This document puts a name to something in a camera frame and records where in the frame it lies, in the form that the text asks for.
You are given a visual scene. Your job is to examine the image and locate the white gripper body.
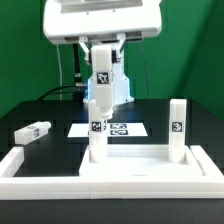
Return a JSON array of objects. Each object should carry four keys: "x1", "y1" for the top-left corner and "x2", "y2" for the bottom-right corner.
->
[{"x1": 43, "y1": 0, "x2": 162, "y2": 44}]

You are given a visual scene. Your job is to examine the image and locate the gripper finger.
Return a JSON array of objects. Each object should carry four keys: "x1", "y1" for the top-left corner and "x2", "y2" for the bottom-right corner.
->
[
  {"x1": 79, "y1": 36, "x2": 92, "y2": 64},
  {"x1": 115, "y1": 33, "x2": 126, "y2": 62}
]

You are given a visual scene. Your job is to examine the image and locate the white desk top tray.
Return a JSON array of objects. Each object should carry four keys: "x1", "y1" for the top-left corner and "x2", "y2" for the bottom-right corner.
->
[{"x1": 79, "y1": 144, "x2": 202, "y2": 177}]

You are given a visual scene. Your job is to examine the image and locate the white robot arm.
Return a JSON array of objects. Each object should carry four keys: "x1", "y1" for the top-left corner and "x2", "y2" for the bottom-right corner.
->
[{"x1": 43, "y1": 0, "x2": 162, "y2": 104}]

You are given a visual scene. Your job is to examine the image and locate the sheet with fiducial markers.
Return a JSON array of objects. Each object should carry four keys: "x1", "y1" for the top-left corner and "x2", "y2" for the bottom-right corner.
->
[{"x1": 68, "y1": 123, "x2": 147, "y2": 138}]

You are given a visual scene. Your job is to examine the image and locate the white cable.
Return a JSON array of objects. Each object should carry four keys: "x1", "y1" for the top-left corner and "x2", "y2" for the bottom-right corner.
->
[{"x1": 56, "y1": 44, "x2": 64, "y2": 100}]

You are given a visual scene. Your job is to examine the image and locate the black camera stand pole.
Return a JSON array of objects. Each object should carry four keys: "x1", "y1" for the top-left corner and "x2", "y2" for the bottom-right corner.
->
[{"x1": 73, "y1": 44, "x2": 82, "y2": 87}]

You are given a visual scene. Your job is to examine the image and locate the black cables at base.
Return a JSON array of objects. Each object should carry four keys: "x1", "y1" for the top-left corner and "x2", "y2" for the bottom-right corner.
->
[{"x1": 37, "y1": 84, "x2": 88, "y2": 102}]

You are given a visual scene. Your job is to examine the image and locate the white U-shaped frame fence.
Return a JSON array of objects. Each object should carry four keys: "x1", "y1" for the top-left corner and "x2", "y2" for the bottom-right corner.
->
[{"x1": 0, "y1": 145, "x2": 224, "y2": 200}]

